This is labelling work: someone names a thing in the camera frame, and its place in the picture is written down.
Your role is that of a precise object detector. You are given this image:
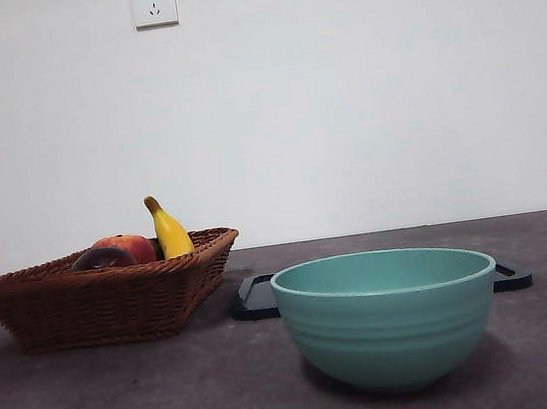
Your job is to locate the dark purple plum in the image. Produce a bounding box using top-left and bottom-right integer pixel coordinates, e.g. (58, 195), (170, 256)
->
(68, 241), (139, 274)

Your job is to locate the mint green bowl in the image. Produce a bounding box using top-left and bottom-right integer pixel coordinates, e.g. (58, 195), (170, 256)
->
(266, 234), (512, 409)

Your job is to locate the red yellow apple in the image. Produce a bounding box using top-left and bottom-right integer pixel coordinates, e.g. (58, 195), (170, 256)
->
(90, 228), (159, 270)

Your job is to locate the yellow banana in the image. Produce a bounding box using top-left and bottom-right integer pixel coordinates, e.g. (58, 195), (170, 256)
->
(143, 190), (197, 262)

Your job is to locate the brown wicker basket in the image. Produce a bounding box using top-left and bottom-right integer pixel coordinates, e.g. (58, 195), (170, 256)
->
(0, 224), (253, 361)

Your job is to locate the dark teal rectangular tray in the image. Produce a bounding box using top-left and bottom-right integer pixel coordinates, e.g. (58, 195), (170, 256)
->
(226, 238), (537, 328)

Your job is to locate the white wall socket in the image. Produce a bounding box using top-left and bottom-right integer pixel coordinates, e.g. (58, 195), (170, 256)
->
(133, 0), (181, 31)

